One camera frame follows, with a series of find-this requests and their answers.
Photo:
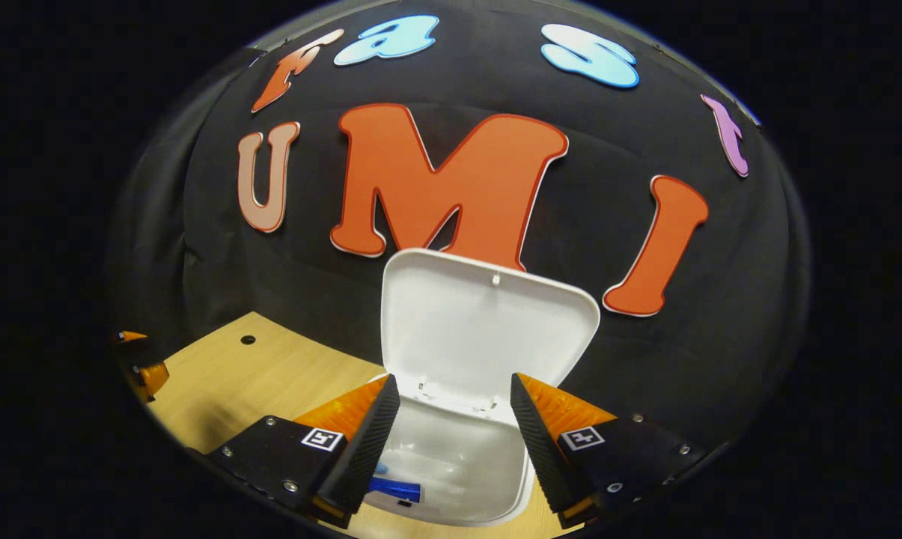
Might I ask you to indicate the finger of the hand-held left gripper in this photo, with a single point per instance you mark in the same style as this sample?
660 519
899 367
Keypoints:
140 350
155 378

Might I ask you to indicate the wooden desktop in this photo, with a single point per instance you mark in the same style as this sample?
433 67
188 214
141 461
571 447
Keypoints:
271 382

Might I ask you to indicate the blue pop can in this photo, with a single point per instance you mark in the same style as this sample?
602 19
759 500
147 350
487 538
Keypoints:
394 489

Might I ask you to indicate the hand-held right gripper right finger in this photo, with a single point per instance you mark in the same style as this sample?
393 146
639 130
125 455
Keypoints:
544 457

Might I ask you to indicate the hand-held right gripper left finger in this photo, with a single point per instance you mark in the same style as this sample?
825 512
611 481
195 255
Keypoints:
368 449

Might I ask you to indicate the black backdrop cloth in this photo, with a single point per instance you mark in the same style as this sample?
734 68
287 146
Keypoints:
720 337

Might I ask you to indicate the white desktop garbage bin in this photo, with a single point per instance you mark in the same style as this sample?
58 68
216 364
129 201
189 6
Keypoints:
480 329

